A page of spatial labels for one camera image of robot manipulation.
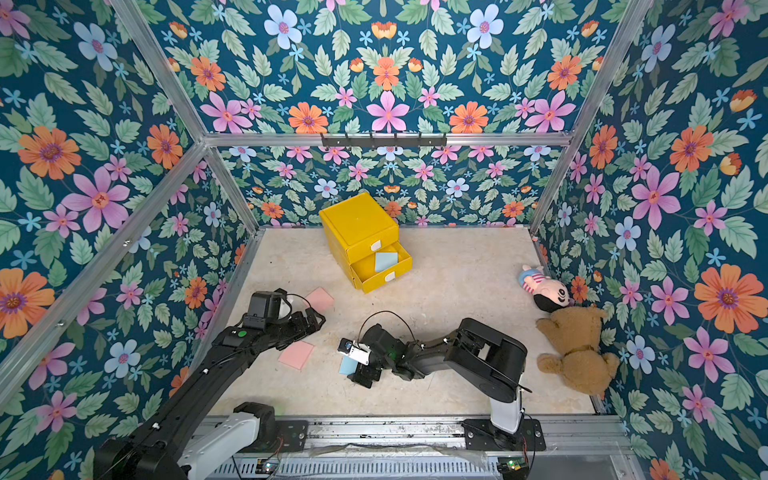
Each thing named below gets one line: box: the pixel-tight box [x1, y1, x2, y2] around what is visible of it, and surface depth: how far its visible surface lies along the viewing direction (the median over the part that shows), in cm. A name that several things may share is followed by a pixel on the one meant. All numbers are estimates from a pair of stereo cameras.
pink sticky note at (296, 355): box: [278, 340, 314, 370], surface depth 88 cm
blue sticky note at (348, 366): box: [338, 355, 359, 376], surface depth 82 cm
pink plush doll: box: [518, 265, 570, 313], surface depth 92 cm
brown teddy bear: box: [536, 304, 620, 399], surface depth 82 cm
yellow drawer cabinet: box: [319, 192, 413, 294], surface depth 93 cm
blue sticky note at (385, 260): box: [376, 252, 398, 273], surface depth 100 cm
